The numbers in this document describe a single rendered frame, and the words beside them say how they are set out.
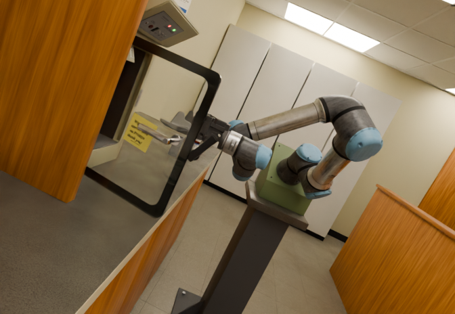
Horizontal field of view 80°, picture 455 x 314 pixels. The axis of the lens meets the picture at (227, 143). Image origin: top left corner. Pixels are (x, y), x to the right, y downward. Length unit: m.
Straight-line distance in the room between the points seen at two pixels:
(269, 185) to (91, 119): 0.97
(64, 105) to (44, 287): 0.39
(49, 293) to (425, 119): 4.72
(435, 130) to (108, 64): 4.65
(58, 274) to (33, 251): 0.07
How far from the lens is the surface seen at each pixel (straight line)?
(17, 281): 0.60
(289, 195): 1.48
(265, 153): 0.85
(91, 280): 0.62
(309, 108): 1.00
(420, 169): 4.95
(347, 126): 0.96
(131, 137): 0.75
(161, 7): 0.78
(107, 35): 0.72
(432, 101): 4.89
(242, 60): 3.85
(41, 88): 0.80
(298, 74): 3.85
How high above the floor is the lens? 1.36
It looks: 10 degrees down
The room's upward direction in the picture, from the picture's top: 25 degrees clockwise
